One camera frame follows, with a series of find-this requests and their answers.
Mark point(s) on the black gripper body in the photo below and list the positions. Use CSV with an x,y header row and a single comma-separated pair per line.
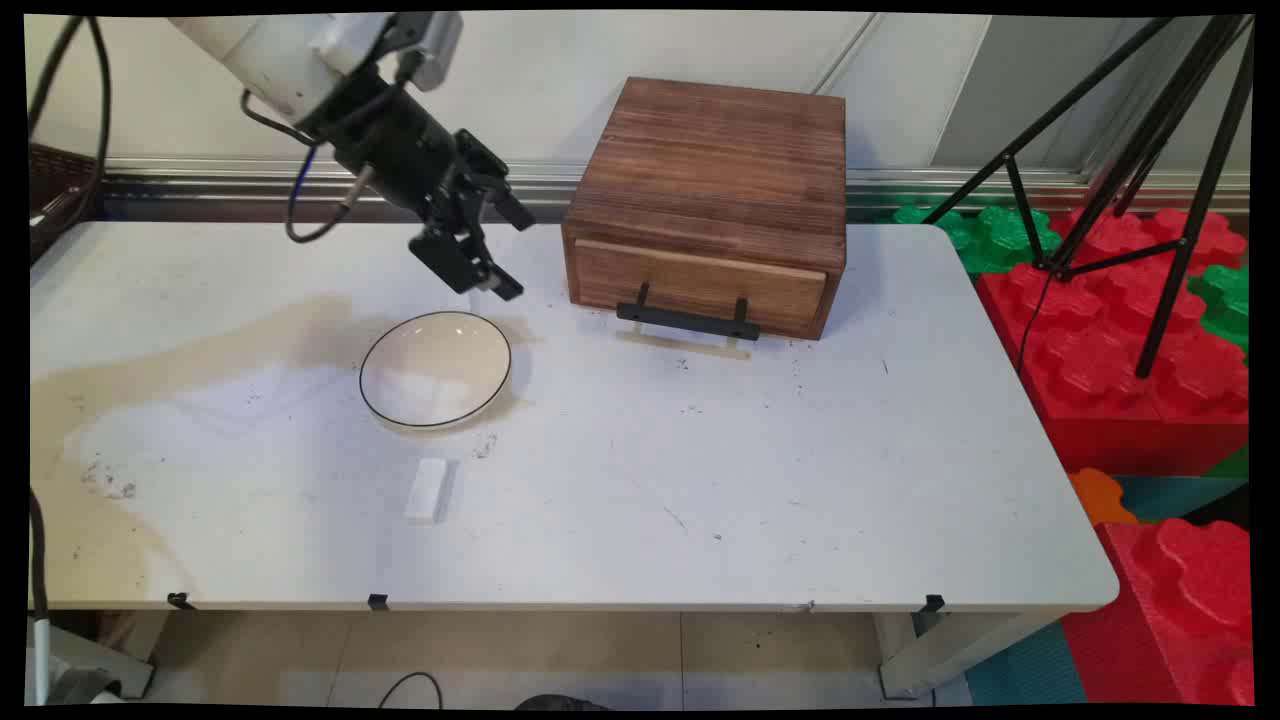
x,y
395,150

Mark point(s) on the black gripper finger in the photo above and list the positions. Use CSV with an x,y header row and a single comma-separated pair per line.
x,y
492,180
462,258

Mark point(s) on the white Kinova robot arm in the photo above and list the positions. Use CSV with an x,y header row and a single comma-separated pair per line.
x,y
280,55

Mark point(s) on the white bowl with dark rim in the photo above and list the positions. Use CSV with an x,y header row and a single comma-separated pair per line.
x,y
435,370

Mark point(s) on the brown wooden drawer cabinet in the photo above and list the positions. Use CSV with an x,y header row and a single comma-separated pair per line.
x,y
715,160

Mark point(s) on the small white rectangular block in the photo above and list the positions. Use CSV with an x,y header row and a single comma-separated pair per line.
x,y
426,490

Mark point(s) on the brown wicker basket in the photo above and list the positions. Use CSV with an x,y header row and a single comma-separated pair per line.
x,y
52,178

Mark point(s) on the green foam block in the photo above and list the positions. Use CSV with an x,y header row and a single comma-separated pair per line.
x,y
990,235
1225,300

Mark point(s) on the white table leg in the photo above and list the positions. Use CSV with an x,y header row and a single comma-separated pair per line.
x,y
110,660
960,645

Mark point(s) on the orange foam piece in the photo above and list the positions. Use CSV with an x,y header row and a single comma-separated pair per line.
x,y
1098,495

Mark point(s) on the teal foam floor mat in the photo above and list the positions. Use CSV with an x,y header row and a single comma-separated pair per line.
x,y
1180,495

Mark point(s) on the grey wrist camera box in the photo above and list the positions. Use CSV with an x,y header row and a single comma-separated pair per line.
x,y
438,55

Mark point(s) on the aluminium wall rail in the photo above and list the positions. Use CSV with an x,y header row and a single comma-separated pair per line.
x,y
230,180

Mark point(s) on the black camera tripod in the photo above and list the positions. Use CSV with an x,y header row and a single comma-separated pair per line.
x,y
1186,240

